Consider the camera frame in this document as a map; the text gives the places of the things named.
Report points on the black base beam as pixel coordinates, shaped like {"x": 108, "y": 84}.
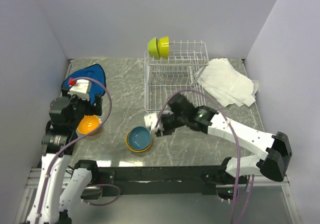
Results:
{"x": 116, "y": 181}

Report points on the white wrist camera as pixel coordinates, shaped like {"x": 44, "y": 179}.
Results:
{"x": 80, "y": 88}
{"x": 150, "y": 122}

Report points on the white towel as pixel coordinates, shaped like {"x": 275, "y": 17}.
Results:
{"x": 227, "y": 85}

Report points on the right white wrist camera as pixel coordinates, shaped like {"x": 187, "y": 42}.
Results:
{"x": 150, "y": 122}

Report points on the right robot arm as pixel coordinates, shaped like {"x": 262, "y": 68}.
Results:
{"x": 270, "y": 153}

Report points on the white wire dish rack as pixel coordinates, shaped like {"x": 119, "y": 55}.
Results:
{"x": 163, "y": 77}

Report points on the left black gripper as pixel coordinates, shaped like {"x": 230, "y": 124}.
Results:
{"x": 92, "y": 109}

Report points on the green shallow bowl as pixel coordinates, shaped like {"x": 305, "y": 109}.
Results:
{"x": 163, "y": 47}

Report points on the blue cloth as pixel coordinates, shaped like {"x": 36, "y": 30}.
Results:
{"x": 95, "y": 72}

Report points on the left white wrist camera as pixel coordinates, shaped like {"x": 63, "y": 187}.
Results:
{"x": 80, "y": 88}

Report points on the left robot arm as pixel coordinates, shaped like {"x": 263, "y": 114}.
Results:
{"x": 53, "y": 204}

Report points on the blue shallow bowl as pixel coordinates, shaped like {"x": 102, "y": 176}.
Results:
{"x": 139, "y": 138}

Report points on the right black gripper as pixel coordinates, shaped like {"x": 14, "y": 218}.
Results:
{"x": 164, "y": 131}

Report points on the orange shallow bowl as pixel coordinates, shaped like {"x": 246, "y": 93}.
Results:
{"x": 135, "y": 149}

